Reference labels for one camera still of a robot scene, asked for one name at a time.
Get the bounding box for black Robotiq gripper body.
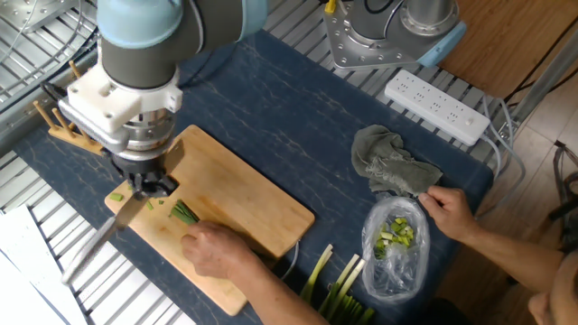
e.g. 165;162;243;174
110;153;172;182

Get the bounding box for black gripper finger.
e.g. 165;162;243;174
152;172;180;199
127;174;157;202

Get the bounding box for long green scallion leaves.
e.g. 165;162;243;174
169;199;200;226

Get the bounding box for steel cleaver knife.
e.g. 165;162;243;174
61;138;185;286

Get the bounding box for clear plastic bag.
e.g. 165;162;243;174
360;193;431;304

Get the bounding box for person's left forearm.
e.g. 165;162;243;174
228;259;331;325

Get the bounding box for person's right forearm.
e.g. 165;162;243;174
464;225;565;294

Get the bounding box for person's left hand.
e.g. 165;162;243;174
180;220;264;281

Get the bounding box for person's right hand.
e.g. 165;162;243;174
417;184;482;245

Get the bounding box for chopped scallion pieces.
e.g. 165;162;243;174
373;216;415;261
108;191;166;211

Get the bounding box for wooden cutting board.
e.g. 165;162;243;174
104;125;316;317

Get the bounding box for wooden peg rack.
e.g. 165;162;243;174
32;60;106;157

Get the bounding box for white paper sheets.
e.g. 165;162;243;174
0;205;87;325

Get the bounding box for scallion stalk with white end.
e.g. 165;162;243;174
318;253;361;317
327;257;367;320
300;243;334;303

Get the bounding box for metal plate with holes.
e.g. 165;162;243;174
0;0;80;33

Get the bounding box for grey-green cloth rag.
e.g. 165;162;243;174
350;124;444;198

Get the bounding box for bunch of green scallion stalks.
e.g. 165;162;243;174
315;288;376;325

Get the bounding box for white power strip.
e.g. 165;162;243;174
384;68;492;147

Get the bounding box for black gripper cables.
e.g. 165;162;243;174
0;26;238;114

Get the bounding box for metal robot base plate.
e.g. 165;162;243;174
322;0;455;72

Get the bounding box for white power cables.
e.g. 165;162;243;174
478;94;527;218

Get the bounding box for slanted aluminium frame beam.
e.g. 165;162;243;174
508;26;578;130

